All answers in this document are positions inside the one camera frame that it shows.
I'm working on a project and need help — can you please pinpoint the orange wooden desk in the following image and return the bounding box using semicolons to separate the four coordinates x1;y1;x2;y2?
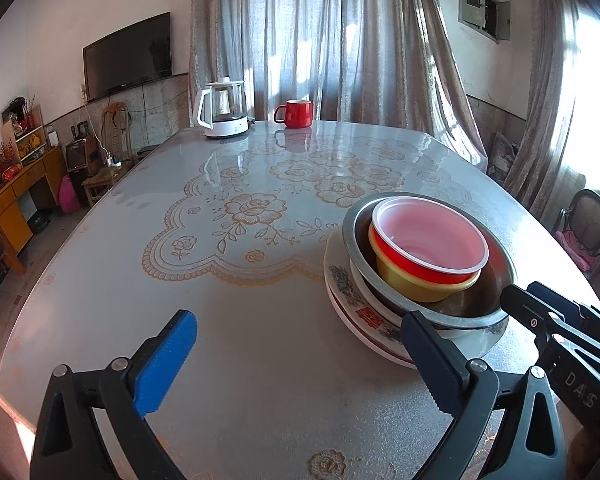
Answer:
0;146;67;275

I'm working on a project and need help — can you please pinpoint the black wall television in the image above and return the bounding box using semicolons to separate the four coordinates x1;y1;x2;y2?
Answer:
83;12;173;101

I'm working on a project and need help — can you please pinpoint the person's right hand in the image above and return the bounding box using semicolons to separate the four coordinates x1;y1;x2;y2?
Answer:
567;427;600;480

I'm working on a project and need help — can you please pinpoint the side window curtain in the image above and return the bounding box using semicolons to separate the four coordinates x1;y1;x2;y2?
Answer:
504;0;581;218

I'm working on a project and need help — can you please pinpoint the wooden desktop shelf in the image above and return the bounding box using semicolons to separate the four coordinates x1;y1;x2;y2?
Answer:
1;105;48;167

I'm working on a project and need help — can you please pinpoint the yellow plastic bowl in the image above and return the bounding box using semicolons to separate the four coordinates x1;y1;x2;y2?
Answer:
368;224;481;304

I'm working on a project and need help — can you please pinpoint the white electric kettle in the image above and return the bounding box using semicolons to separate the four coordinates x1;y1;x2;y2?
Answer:
194;77;249;139

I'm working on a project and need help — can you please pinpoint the pink plastic bag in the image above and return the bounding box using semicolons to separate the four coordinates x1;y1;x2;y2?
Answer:
58;176;82;214

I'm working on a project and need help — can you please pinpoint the red white plastic bowl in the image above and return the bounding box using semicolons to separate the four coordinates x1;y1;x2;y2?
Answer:
372;196;490;285

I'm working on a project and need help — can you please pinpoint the dark chair pink cushion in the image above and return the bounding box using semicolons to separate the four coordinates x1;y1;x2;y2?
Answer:
552;188;600;280

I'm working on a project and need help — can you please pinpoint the wooden chair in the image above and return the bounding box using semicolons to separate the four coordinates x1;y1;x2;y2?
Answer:
82;102;135;207

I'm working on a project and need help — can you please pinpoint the wall electrical box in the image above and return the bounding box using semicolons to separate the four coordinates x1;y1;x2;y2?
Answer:
458;0;512;44

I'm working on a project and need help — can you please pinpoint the large steel basin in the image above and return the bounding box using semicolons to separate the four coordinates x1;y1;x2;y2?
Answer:
341;192;517;331

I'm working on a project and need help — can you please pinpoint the red mug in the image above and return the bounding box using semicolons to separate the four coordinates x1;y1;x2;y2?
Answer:
273;100;313;129

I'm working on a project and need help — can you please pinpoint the floral ceramic plate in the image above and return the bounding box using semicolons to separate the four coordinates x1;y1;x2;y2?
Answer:
323;231;508;368

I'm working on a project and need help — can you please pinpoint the grey window curtain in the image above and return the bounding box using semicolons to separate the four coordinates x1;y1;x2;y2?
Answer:
189;0;486;169

